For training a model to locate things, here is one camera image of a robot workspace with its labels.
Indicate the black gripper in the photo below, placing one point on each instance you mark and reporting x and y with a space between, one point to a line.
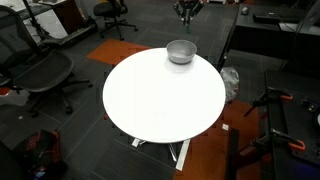
189 4

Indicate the green marker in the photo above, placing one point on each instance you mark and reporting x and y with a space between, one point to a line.
188 28

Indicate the grey bowl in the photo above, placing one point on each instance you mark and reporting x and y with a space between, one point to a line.
181 55

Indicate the grey computer mouse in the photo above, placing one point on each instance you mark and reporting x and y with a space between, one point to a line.
245 10

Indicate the black office desk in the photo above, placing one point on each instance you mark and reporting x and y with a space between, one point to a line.
260 36

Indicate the black keyboard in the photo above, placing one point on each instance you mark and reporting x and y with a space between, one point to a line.
266 18

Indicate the black padded office chair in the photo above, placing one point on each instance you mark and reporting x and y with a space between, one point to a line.
108 9

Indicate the white plastic bag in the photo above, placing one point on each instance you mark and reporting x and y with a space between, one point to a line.
230 81

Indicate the black stand with base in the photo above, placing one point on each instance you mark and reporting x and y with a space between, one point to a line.
71 36

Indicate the brown wooden cabinet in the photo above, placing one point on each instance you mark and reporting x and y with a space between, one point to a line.
68 15

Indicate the white paper scrap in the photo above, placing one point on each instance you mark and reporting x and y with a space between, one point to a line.
225 127

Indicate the grey laptop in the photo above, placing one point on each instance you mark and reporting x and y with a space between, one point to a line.
311 15

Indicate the white metal table base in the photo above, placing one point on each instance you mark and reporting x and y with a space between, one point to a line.
184 153

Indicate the black mesh office chair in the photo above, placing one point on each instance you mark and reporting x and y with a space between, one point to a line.
46 71

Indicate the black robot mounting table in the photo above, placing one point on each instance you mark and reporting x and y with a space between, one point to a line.
293 133

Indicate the white and red floor object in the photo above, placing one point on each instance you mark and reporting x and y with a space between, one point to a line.
13 98

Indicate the red and black backpack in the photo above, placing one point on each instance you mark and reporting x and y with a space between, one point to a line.
41 153

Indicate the black upright post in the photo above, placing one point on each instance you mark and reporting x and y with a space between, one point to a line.
233 153

